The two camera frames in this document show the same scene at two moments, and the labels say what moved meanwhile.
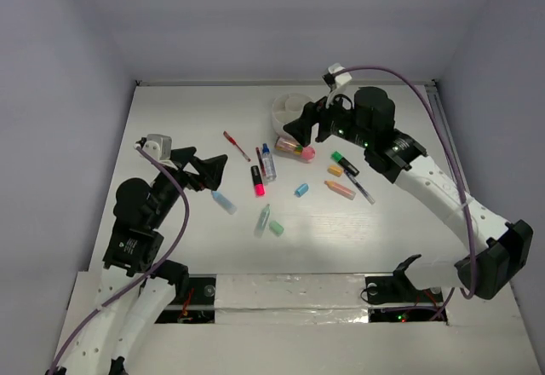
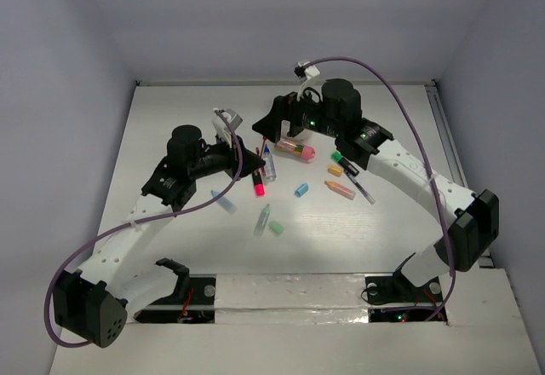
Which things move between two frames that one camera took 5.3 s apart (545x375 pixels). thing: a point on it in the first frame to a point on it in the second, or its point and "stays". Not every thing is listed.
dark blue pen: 359,186 stays
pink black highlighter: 259,185 stays
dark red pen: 261,162 stays
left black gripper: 183,170 to 234,158
